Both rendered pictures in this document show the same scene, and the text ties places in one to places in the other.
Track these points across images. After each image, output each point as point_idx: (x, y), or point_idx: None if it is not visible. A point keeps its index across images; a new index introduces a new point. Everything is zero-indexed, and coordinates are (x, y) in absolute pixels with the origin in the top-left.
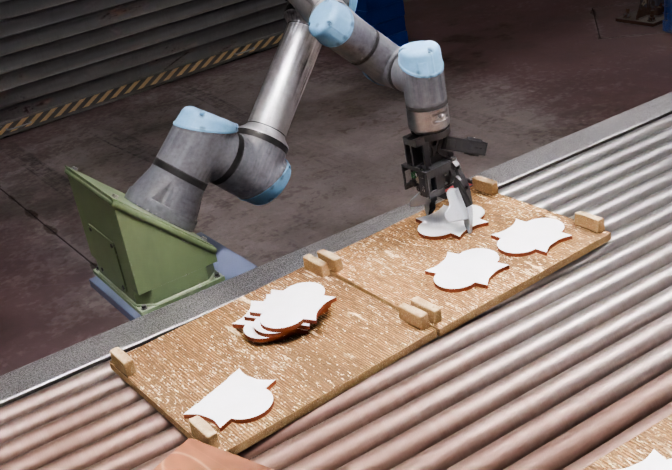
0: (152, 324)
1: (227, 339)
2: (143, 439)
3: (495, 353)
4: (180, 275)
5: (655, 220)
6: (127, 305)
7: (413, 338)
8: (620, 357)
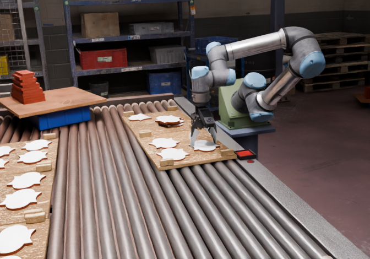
0: None
1: None
2: None
3: (122, 148)
4: (224, 118)
5: (164, 183)
6: None
7: (137, 134)
8: (92, 158)
